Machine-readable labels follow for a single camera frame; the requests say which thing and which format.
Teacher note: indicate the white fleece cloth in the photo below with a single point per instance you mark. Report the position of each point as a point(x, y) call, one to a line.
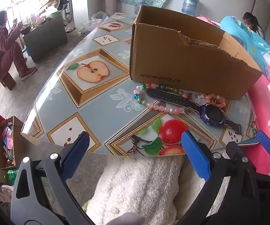
point(137, 187)

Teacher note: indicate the blue water jug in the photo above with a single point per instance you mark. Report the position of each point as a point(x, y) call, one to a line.
point(190, 4)

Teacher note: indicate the dark low cabinet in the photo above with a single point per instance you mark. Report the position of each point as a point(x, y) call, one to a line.
point(43, 39)

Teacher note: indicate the green bottle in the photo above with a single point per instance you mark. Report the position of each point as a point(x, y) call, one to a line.
point(12, 175)

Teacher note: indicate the green basin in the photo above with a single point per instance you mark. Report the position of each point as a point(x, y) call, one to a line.
point(55, 14)

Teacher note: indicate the torn brown cardboard box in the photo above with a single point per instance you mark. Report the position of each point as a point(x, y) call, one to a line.
point(172, 58)

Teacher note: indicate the blue quilt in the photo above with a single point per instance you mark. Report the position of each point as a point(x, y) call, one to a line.
point(247, 44)

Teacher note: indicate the wheelchair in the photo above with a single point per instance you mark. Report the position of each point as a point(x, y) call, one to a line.
point(65, 9)

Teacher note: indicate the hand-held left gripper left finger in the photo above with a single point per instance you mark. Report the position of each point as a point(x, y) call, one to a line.
point(75, 154)

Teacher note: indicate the small cluttered cardboard box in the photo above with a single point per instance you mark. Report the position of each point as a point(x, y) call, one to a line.
point(17, 140)

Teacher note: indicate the white plastic bags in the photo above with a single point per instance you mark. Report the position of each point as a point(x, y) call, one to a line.
point(97, 18)

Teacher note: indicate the wooden stool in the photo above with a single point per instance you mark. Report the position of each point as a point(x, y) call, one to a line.
point(8, 82)

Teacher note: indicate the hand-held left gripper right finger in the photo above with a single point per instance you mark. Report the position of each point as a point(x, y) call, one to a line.
point(196, 154)

